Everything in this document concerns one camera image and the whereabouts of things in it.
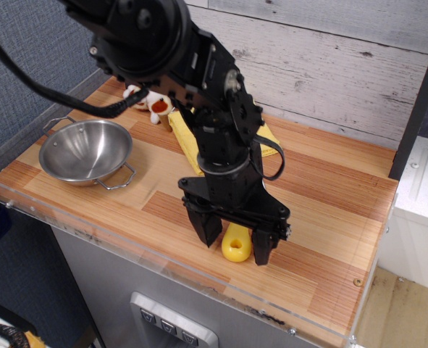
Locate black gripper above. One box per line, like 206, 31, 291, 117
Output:
178, 153, 290, 266

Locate yellow handled white toy knife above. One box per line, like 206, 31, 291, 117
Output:
222, 223, 252, 262

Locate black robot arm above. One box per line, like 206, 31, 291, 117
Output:
64, 1, 290, 265

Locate silver dispenser button panel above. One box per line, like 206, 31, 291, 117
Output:
130, 291, 219, 347

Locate folded yellow cloth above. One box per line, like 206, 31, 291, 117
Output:
168, 111, 280, 176

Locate white brown plush dog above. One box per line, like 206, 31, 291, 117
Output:
132, 91, 175, 130

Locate white ribbed box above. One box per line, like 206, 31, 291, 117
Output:
378, 136, 428, 288

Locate yellow object bottom left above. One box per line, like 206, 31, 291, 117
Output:
25, 331, 46, 348

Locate stainless steel bowl with handles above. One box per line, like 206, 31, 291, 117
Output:
38, 116, 136, 191

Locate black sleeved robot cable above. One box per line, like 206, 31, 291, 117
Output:
0, 10, 149, 119

